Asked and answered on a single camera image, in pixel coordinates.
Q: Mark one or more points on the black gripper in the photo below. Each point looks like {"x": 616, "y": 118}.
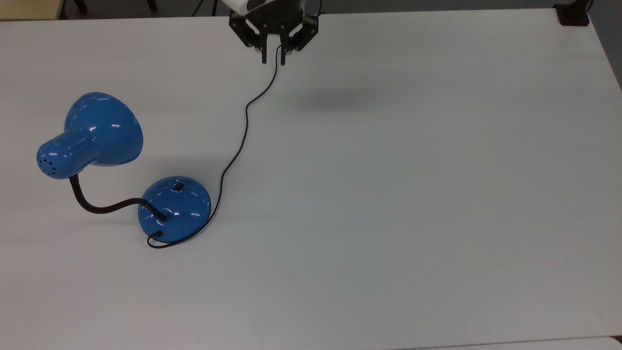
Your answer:
{"x": 274, "y": 17}

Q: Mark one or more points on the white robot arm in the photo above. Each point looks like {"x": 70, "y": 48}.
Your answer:
{"x": 235, "y": 4}

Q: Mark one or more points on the blue gooseneck desk lamp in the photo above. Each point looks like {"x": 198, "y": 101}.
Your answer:
{"x": 104, "y": 126}

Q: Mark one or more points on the thin black tripod legs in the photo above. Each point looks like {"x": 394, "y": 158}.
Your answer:
{"x": 214, "y": 6}

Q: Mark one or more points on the black furniture leg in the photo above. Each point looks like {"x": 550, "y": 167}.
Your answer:
{"x": 151, "y": 4}
{"x": 81, "y": 5}

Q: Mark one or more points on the yellow wooden board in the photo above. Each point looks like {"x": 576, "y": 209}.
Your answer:
{"x": 29, "y": 8}

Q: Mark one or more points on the black corner table clamp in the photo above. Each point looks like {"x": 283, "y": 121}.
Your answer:
{"x": 573, "y": 15}

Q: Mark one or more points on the black lamp rocker switch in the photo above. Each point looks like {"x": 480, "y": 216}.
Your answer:
{"x": 179, "y": 187}

